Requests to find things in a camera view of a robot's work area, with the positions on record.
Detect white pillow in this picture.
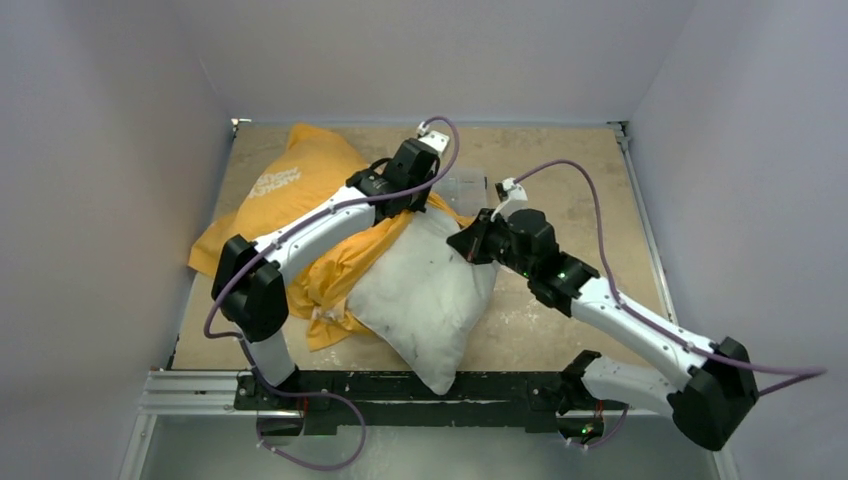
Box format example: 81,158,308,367
346,207,498,395

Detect orange Mickey Mouse pillowcase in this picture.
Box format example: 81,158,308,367
188,123,473,352

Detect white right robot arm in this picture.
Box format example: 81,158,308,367
446,209,760,451

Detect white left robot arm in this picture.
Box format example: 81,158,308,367
211,133,451,409

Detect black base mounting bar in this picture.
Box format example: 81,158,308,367
233,370,623,443

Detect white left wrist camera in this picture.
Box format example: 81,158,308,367
416,124,451,156

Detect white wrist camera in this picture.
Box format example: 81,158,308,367
494,178,528,219
416,124,451,156

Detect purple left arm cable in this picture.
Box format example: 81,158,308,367
202,116,461,399

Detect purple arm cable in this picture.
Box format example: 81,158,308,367
202,116,461,399
510,158,827,397

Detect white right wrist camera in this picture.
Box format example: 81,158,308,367
494,178,528,219

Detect aluminium frame rail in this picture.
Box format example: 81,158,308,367
607,121,740,480

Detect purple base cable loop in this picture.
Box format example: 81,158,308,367
255,390,368,473

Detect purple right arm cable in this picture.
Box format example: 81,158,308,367
510,158,827,397

